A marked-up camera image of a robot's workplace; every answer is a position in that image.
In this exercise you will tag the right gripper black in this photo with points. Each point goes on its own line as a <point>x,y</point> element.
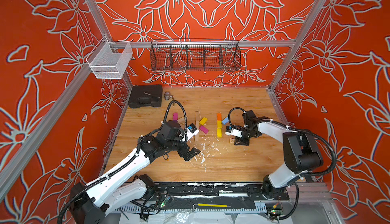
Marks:
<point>242,140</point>

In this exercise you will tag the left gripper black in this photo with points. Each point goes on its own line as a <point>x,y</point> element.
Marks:
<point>183,152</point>

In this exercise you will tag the blue block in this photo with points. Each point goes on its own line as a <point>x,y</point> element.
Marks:
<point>225,121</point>

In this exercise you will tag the magenta block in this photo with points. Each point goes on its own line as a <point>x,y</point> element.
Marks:
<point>203,129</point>
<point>175,116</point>

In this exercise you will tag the orange block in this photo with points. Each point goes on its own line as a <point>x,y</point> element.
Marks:
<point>219,116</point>

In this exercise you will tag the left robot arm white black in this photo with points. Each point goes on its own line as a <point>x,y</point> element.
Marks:
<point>90,203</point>

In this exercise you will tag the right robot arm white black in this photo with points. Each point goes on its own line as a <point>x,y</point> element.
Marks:
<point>301,153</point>

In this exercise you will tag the metal ball valve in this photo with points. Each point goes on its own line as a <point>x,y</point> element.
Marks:
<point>168,96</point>

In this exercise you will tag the yellow pencil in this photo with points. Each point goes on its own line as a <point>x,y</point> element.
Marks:
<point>213,205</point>

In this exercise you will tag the black plastic tool case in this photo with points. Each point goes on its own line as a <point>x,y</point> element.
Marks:
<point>146,96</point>

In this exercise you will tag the white mesh basket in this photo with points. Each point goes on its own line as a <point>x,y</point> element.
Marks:
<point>109,60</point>

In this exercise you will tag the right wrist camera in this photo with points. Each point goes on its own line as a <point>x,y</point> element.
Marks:
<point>235,131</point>

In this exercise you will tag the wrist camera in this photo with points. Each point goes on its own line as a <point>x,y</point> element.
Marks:
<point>235,131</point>
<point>191,131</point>

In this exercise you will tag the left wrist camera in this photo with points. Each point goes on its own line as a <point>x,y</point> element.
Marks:
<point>191,131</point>

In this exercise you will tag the black wire basket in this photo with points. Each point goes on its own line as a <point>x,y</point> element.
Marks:
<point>195,54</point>

